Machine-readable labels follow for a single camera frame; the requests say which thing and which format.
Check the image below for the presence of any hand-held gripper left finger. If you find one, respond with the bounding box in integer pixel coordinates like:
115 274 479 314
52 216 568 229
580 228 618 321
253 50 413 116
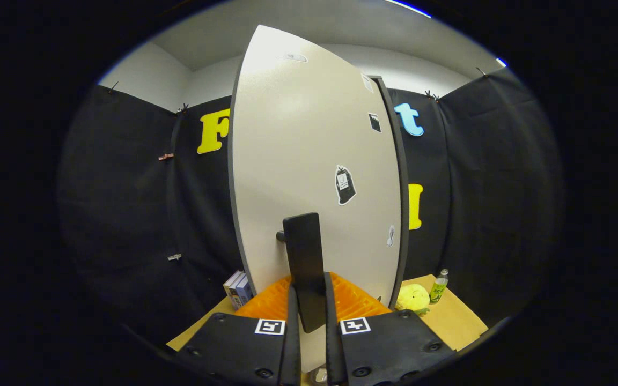
167 274 301 386

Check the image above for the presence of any yellow plush toy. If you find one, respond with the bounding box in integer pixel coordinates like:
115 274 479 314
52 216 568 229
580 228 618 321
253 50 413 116
395 283 431 316

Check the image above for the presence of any green drink bottle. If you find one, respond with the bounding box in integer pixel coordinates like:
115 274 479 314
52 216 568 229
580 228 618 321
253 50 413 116
429 269 449 305

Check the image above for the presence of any black backdrop cloth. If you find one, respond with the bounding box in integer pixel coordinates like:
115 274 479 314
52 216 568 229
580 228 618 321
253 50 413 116
57 67 564 344

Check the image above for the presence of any long ceiling light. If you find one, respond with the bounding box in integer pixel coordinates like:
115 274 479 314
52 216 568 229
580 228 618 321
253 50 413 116
384 0 432 18

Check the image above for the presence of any beige shoe cabinet door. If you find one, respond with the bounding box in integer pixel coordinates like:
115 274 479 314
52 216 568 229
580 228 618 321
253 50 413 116
227 24 403 373

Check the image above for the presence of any white book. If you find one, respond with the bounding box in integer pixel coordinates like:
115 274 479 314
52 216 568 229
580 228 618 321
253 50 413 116
223 271 244 309
237 276 254 307
230 273 249 310

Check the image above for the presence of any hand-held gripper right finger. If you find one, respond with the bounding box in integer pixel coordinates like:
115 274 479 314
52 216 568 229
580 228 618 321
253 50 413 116
324 272 457 386

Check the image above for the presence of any black door handle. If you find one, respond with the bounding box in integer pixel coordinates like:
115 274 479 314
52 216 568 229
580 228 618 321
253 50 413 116
276 212 327 334

